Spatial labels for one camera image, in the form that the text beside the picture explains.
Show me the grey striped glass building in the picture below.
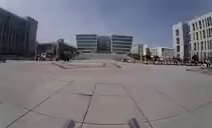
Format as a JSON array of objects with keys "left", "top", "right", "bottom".
[{"left": 75, "top": 33, "right": 134, "bottom": 55}]

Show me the grey paved plaza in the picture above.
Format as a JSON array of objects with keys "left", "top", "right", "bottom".
[{"left": 0, "top": 59, "right": 212, "bottom": 128}]

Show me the low dark pavilion building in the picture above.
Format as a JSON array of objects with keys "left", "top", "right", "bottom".
[{"left": 36, "top": 38, "right": 79, "bottom": 62}]

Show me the low white building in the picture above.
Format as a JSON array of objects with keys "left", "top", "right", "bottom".
[{"left": 130, "top": 43, "right": 175, "bottom": 60}]

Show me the robot's own part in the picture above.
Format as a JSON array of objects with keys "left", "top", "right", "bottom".
[
  {"left": 62, "top": 119, "right": 76, "bottom": 128},
  {"left": 128, "top": 117, "right": 142, "bottom": 128}
]

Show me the row of parked bicycles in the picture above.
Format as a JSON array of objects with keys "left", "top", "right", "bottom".
[{"left": 153, "top": 57, "right": 212, "bottom": 70}]

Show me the white office building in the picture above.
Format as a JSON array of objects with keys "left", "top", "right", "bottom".
[{"left": 171, "top": 8, "right": 212, "bottom": 63}]

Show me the dark glass building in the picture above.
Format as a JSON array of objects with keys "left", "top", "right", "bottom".
[{"left": 0, "top": 4, "right": 39, "bottom": 58}]

